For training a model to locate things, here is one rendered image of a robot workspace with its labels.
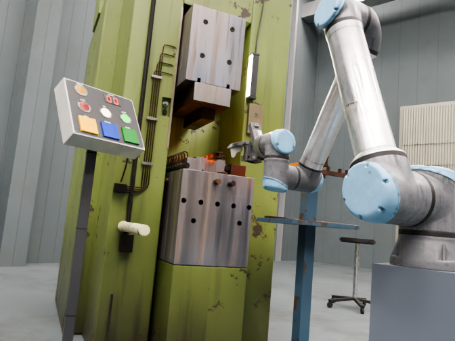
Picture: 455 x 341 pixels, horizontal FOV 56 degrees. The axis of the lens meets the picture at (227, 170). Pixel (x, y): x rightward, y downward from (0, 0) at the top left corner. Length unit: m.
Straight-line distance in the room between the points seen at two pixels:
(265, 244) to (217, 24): 1.21
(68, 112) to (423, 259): 1.33
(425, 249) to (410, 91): 9.15
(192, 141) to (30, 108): 3.23
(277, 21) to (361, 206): 1.76
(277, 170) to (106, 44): 1.58
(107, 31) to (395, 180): 2.09
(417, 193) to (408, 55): 9.52
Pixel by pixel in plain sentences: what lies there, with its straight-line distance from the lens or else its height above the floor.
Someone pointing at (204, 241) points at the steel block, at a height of 0.58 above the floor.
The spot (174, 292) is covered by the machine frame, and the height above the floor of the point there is 0.34.
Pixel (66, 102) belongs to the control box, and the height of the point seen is 1.09.
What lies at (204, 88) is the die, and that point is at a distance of 2.21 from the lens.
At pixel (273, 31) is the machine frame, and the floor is 1.82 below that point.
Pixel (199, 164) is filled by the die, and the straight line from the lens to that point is 2.13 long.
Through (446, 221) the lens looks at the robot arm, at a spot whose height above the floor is 0.73.
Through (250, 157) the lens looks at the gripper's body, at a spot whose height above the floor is 0.94.
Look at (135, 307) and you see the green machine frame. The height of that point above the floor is 0.24.
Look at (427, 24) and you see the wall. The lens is 10.79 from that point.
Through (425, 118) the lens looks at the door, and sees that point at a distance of 9.99.
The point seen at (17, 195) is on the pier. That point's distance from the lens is 5.46.
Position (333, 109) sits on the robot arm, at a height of 1.09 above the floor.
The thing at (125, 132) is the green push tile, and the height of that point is 1.02.
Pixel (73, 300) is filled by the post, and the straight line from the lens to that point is 1.93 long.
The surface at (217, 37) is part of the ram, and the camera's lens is 2.32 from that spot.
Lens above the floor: 0.67
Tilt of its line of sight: 7 degrees up
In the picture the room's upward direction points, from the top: 5 degrees clockwise
